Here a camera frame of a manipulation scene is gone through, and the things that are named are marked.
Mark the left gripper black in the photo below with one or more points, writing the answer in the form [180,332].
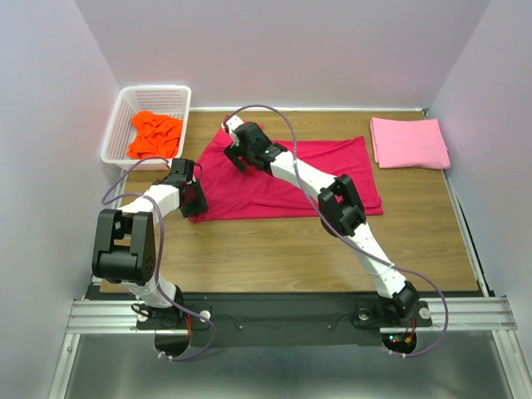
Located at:
[200,205]

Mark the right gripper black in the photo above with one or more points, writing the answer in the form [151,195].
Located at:
[233,152]

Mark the magenta red t-shirt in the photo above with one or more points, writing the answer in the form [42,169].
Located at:
[254,194]

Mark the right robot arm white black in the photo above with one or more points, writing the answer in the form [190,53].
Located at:
[338,204]

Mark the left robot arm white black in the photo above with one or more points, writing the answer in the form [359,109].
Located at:
[125,251]

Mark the orange t-shirt in basket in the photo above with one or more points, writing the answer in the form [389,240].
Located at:
[157,135]

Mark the white plastic laundry basket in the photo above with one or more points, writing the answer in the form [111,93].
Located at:
[171,100]

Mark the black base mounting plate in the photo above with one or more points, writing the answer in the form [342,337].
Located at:
[287,320]

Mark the folded light pink t-shirt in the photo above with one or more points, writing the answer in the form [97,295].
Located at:
[406,144]

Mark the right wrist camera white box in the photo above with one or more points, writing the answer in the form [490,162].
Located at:
[231,124]

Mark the aluminium frame rail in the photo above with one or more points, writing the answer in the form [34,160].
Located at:
[93,313]

